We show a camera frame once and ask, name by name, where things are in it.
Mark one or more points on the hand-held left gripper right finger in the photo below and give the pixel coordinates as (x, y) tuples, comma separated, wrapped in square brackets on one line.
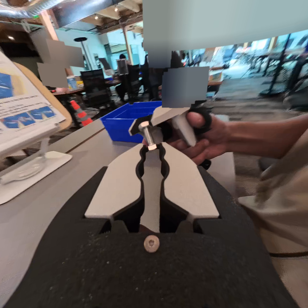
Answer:
[(190, 192)]

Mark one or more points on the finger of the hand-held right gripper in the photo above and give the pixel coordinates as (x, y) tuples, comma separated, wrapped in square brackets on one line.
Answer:
[(134, 126), (168, 113)]

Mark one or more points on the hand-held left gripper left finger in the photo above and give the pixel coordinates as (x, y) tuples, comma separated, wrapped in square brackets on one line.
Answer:
[(113, 192)]

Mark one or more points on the silver bolt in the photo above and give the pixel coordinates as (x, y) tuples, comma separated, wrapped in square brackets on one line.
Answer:
[(148, 131)]

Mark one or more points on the person's right forearm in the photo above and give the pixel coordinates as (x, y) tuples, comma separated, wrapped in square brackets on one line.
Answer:
[(269, 137)]

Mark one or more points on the person's right hand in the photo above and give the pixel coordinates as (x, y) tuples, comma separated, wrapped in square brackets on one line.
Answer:
[(216, 139)]

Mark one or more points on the blue storage bin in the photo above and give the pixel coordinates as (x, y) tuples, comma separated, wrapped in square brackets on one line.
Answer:
[(120, 125)]

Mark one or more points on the black office chair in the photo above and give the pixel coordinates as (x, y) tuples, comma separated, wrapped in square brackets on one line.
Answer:
[(96, 89)]

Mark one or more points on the orange striped traffic cone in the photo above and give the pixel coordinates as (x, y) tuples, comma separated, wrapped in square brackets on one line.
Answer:
[(81, 114)]

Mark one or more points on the white document stand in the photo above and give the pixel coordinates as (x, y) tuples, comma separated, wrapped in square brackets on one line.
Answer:
[(33, 173)]

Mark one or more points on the white instruction board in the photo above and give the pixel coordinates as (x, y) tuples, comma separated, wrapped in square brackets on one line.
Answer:
[(24, 110)]

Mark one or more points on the silver ventilation duct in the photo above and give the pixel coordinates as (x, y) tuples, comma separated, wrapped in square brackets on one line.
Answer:
[(29, 7)]

